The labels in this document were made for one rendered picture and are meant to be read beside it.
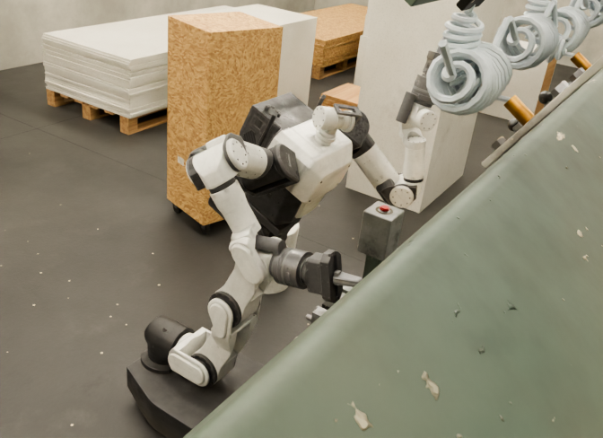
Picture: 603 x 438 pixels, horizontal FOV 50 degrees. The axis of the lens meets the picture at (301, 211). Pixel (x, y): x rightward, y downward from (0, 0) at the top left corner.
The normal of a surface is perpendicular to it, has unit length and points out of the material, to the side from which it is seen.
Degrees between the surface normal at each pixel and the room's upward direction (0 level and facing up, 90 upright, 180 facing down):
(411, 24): 90
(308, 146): 23
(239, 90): 90
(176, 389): 0
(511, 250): 32
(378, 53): 90
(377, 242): 90
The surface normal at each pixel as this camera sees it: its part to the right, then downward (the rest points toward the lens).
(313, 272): -0.55, 0.34
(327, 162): 0.80, -0.02
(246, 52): 0.65, 0.41
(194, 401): 0.10, -0.88
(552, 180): 0.53, -0.57
